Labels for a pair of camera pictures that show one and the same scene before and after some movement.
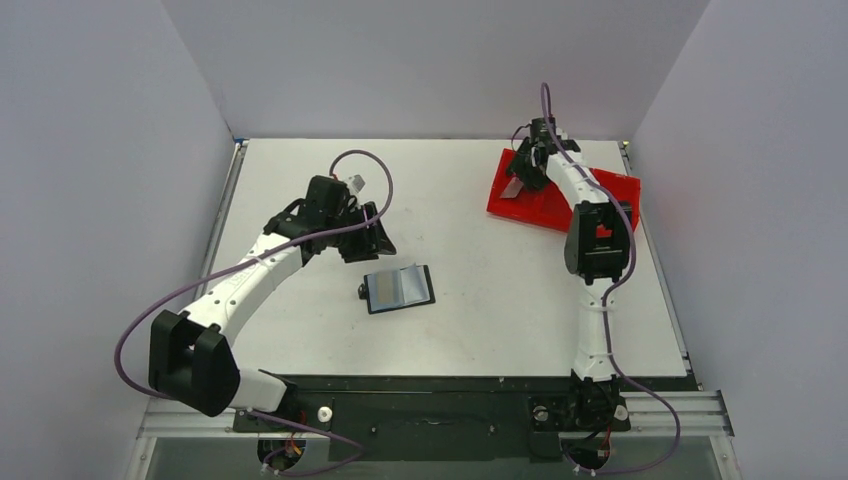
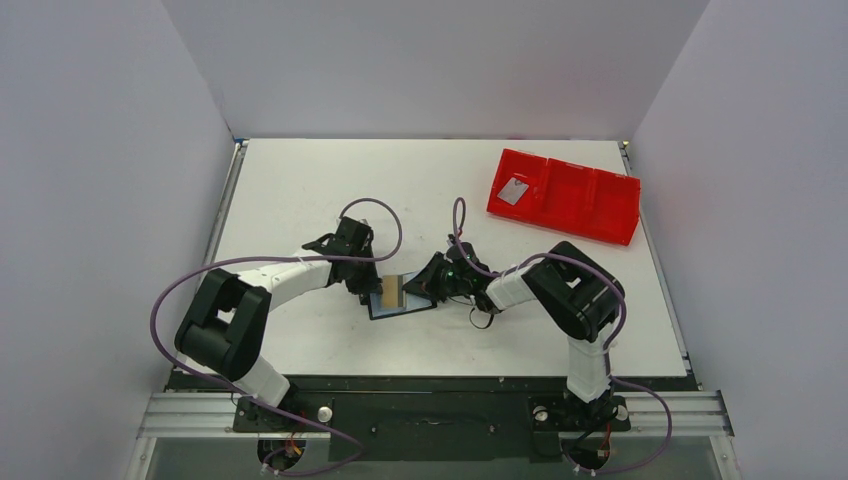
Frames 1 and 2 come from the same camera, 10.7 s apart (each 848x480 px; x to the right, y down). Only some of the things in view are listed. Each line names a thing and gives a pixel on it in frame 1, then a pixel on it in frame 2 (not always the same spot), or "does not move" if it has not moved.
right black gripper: [526, 165] → [439, 280]
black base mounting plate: [437, 419] does not move
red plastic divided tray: [548, 206] does not move
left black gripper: [372, 244] → [370, 285]
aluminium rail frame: [652, 416] does not move
